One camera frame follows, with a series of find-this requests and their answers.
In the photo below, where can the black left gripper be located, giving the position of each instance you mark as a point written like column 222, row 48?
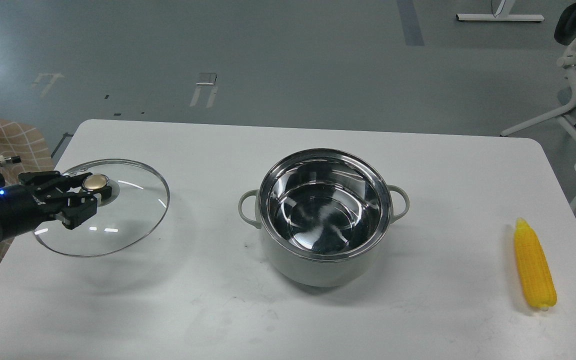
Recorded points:
column 44, row 196

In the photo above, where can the yellow corn cob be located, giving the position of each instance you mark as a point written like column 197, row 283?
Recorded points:
column 533, row 270

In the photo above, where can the glass lid with gold knob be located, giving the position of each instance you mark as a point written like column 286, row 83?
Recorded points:
column 139, row 201

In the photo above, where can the white steel cooking pot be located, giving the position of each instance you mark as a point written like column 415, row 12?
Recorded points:
column 322, row 214

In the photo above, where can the white desk leg base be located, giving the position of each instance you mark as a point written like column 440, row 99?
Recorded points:
column 503, row 13

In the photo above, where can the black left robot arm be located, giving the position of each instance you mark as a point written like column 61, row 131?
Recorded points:
column 97, row 183

